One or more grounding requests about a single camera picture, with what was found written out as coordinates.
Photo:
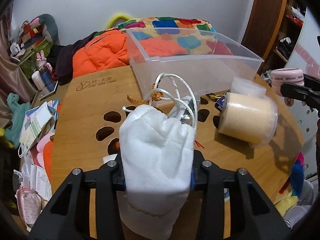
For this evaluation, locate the stack of papers and booklets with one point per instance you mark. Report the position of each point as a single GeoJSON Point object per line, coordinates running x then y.
{"type": "Point", "coordinates": [38, 121]}

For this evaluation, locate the orange quilted jacket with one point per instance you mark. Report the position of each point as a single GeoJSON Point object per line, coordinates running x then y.
{"type": "Point", "coordinates": [109, 50]}

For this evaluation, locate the colourful patchwork blanket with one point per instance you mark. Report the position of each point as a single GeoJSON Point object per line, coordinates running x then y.
{"type": "Point", "coordinates": [175, 27]}

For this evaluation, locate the clear plastic storage bin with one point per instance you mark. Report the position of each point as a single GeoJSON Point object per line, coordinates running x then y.
{"type": "Point", "coordinates": [206, 60]}

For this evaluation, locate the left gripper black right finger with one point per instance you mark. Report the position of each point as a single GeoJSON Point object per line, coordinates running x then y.
{"type": "Point", "coordinates": [253, 215]}

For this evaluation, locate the wooden door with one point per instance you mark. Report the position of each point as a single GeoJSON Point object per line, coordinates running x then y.
{"type": "Point", "coordinates": [263, 26]}

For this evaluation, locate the white drawstring cloth pouch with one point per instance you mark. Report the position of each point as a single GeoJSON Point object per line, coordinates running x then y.
{"type": "Point", "coordinates": [157, 154]}

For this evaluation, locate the grey plush with boxes pile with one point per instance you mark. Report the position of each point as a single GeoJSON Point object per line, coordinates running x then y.
{"type": "Point", "coordinates": [31, 34]}

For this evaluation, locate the teal dinosaur plush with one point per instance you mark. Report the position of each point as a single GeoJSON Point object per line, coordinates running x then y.
{"type": "Point", "coordinates": [18, 113]}

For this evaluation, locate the pink bunny figure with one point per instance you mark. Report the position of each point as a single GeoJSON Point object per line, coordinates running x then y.
{"type": "Point", "coordinates": [41, 61]}

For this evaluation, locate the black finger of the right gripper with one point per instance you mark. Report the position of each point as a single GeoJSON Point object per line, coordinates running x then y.
{"type": "Point", "coordinates": [308, 93]}

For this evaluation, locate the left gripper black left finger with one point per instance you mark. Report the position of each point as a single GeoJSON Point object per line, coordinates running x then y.
{"type": "Point", "coordinates": [66, 216]}

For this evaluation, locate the pink round Huntoor case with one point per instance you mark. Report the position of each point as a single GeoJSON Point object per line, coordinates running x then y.
{"type": "Point", "coordinates": [286, 75]}

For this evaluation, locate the yellow curved pillow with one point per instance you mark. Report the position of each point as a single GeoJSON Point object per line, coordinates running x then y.
{"type": "Point", "coordinates": [120, 17]}

